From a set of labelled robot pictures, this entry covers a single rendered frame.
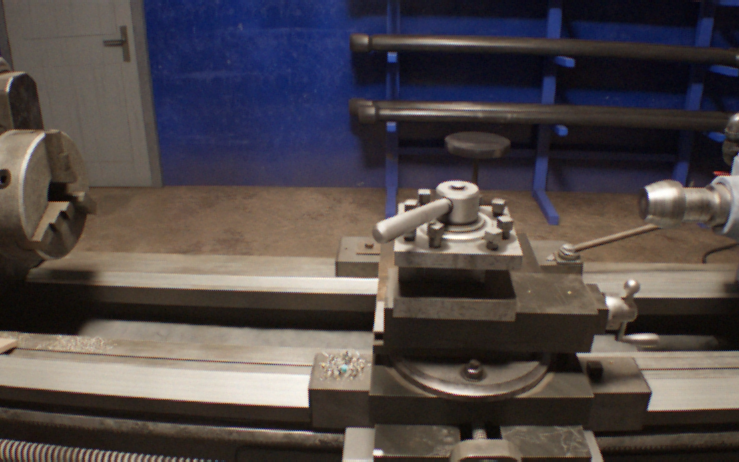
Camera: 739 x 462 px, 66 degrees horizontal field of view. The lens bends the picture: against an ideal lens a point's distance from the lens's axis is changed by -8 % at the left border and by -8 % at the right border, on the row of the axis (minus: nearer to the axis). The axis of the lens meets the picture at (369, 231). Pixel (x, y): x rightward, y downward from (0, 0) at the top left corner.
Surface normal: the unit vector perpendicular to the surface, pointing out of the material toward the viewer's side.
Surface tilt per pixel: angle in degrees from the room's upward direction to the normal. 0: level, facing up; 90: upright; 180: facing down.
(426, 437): 0
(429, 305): 90
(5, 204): 76
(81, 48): 90
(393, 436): 0
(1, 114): 90
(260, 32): 90
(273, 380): 36
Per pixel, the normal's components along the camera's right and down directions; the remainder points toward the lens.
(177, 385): -0.04, -0.50
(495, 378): 0.00, -0.91
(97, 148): -0.05, 0.41
